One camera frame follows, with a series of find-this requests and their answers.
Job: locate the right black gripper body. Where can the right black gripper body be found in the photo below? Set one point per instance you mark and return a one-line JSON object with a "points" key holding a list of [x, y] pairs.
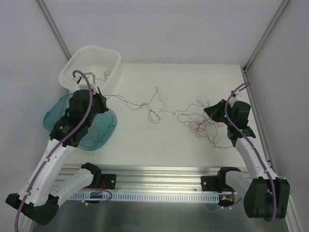
{"points": [[215, 113]]}

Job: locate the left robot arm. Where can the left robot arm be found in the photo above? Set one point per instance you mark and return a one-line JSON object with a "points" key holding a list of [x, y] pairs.
{"points": [[39, 199]]}

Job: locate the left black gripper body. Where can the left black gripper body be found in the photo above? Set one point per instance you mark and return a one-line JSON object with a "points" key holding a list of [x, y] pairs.
{"points": [[100, 102]]}

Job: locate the white plastic basket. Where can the white plastic basket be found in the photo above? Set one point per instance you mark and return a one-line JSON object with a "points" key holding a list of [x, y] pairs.
{"points": [[102, 62]]}

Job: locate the right aluminium frame post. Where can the right aluminium frame post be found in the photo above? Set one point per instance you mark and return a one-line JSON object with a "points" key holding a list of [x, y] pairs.
{"points": [[267, 32]]}

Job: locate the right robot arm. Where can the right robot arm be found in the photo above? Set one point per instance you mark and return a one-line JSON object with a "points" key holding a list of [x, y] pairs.
{"points": [[264, 195]]}

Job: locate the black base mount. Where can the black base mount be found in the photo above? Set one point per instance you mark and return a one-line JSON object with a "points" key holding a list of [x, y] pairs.
{"points": [[108, 181], [211, 183]]}

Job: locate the aluminium frame post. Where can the aluminium frame post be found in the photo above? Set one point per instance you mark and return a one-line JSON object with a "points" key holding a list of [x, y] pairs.
{"points": [[267, 32], [47, 15]]}

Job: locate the teal transparent plastic bin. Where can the teal transparent plastic bin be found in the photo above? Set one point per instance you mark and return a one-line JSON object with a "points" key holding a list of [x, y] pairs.
{"points": [[98, 134]]}

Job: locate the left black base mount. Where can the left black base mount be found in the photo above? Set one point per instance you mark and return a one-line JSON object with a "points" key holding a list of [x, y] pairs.
{"points": [[108, 181]]}

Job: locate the left aluminium frame post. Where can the left aluminium frame post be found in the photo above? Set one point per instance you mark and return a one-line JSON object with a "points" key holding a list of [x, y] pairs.
{"points": [[47, 15]]}

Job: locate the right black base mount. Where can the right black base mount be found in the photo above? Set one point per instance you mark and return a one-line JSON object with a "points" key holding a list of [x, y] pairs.
{"points": [[211, 183]]}

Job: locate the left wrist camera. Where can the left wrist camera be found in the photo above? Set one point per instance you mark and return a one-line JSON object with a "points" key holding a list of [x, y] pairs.
{"points": [[81, 83]]}

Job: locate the aluminium rail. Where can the aluminium rail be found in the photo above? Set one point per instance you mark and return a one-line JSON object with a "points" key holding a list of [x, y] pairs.
{"points": [[158, 179]]}

